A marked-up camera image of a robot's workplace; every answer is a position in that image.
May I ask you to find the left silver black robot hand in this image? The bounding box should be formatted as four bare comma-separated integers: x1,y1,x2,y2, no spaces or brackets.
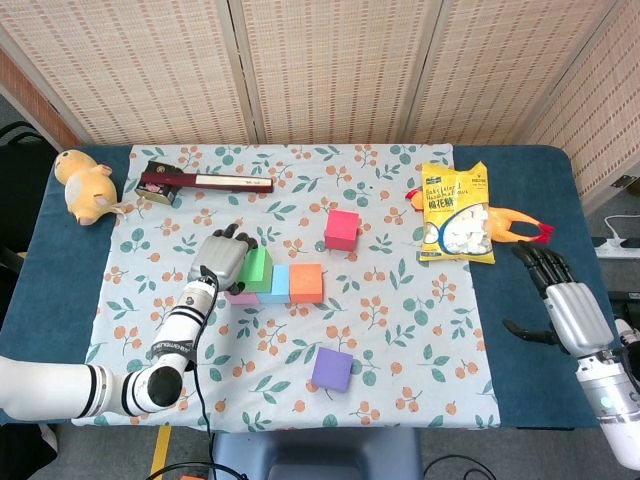
188,223,260,295

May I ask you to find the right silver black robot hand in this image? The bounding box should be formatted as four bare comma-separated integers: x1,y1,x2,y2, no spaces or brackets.
502,241,616,357

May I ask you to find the green foam cube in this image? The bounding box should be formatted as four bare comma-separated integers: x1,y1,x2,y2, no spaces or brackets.
236,246,274,294

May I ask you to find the orange foam cube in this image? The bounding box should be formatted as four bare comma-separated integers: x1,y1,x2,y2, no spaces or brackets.
288,263,325,304

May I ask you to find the red foam cube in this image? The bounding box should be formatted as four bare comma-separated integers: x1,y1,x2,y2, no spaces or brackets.
324,209,362,252

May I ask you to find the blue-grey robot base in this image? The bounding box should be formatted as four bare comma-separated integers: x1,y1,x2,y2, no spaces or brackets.
207,428,424,480

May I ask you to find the white and black shoe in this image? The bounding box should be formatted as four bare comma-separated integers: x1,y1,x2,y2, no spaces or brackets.
613,318,640,351

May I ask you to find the light blue foam cube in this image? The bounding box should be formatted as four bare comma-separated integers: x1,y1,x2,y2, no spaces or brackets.
257,264,292,305

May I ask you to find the long dark red box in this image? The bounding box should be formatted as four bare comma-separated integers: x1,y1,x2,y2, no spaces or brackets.
139,169,275,195

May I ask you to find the white power strip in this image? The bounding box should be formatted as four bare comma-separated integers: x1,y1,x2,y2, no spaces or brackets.
592,237,640,260

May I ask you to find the small metal tin box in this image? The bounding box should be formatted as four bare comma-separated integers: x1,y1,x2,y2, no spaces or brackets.
133,160,181,207

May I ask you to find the yellow rubber chicken toy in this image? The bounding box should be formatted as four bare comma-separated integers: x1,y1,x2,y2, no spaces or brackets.
404,187,555,246

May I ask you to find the yellow plush animal toy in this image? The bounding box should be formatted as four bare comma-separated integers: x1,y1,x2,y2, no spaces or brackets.
53,148,132,228

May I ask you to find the floral printed tablecloth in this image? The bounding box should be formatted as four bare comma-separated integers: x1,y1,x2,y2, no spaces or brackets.
71,143,502,434

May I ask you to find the purple foam cube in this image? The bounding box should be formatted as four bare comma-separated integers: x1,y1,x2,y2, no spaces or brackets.
310,346,355,395

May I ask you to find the yellow marshmallow bag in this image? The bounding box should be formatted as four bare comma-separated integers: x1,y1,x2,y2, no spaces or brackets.
418,160,496,265

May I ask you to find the woven bamboo folding screen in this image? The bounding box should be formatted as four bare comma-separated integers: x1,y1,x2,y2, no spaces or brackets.
0,0,640,211

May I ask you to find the black chair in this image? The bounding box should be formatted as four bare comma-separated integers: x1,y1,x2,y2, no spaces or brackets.
0,122,61,321

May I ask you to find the white charger cable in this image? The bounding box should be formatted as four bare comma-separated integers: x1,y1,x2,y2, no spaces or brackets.
603,214,640,242

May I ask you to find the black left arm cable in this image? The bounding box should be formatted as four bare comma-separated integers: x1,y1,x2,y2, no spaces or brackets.
149,267,251,480

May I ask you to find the black floor cable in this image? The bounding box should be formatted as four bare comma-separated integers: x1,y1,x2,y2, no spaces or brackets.
424,453,499,480

